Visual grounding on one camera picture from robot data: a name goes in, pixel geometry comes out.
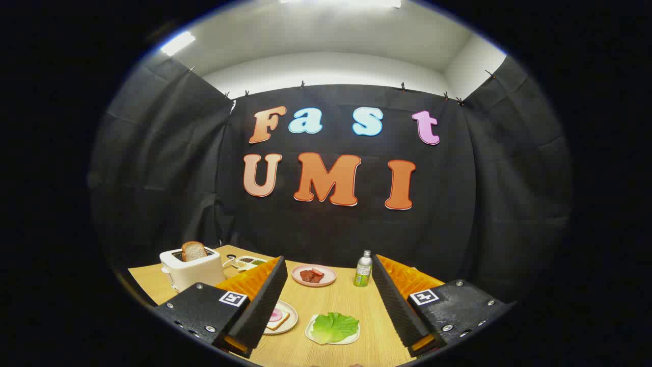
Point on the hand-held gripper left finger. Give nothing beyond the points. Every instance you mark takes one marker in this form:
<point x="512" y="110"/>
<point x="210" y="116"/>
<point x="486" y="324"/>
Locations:
<point x="265" y="300"/>

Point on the black backdrop cloth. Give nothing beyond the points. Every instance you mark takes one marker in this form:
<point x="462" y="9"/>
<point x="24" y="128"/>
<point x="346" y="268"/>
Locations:
<point x="331" y="229"/>

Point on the divided white seasoning dish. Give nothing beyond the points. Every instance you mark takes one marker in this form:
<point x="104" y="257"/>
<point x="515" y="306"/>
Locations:
<point x="247" y="262"/>

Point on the plain bread slice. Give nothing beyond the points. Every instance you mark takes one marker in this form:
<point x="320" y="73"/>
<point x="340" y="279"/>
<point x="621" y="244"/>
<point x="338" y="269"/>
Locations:
<point x="194" y="251"/>

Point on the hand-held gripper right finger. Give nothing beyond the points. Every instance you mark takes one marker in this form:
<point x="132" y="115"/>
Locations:
<point x="397" y="306"/>

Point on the pink plate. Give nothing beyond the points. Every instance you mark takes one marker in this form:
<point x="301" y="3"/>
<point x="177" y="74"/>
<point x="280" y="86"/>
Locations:
<point x="328" y="278"/>

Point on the white toaster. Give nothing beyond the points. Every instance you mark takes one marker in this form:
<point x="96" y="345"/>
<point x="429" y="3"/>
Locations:
<point x="193" y="272"/>

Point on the green lettuce leaf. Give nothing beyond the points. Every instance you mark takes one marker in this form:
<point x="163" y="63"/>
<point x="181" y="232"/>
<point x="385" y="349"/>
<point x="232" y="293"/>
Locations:
<point x="333" y="327"/>

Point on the round white plate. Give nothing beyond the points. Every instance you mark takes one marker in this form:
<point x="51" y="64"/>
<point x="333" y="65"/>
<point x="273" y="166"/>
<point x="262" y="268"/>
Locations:
<point x="291" y="321"/>

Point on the silver green drink bottle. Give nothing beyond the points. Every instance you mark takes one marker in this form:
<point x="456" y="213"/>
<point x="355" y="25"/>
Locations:
<point x="363" y="270"/>

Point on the oblong white plate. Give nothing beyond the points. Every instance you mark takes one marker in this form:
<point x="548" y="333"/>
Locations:
<point x="351" y="338"/>

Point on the square toast slice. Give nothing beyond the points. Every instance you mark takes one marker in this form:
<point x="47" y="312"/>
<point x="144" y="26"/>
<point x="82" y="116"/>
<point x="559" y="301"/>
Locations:
<point x="282" y="322"/>

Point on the pink ham slice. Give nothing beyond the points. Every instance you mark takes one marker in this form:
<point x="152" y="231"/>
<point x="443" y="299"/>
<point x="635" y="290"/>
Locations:
<point x="275" y="315"/>

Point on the ceiling light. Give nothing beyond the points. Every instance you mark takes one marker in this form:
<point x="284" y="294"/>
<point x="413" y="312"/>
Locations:
<point x="177" y="43"/>
<point x="341" y="3"/>

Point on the brown meat pieces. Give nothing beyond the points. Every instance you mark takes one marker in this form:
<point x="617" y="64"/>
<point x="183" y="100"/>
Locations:
<point x="309" y="277"/>

